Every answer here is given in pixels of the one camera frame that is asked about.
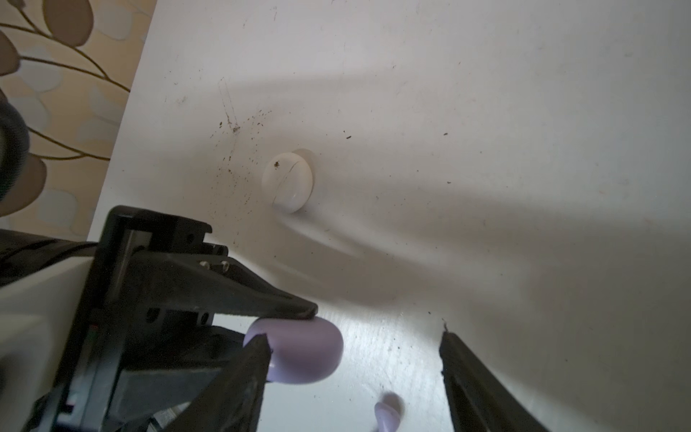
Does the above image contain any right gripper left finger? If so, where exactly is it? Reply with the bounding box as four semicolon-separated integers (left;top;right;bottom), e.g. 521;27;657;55
165;334;272;432

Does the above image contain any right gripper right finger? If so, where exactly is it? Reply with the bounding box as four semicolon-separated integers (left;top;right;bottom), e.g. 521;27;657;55
439;330;547;432

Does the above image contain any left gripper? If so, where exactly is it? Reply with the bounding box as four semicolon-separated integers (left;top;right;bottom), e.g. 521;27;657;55
36;206;319;431

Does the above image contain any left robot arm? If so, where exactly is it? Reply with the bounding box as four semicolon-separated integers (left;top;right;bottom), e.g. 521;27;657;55
1;206;318;431

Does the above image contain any white round charging case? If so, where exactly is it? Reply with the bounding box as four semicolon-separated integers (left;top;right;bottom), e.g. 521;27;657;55
261;152;314;214

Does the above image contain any purple round charging case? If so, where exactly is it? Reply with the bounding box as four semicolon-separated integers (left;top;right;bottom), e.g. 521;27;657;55
243;317;344;384

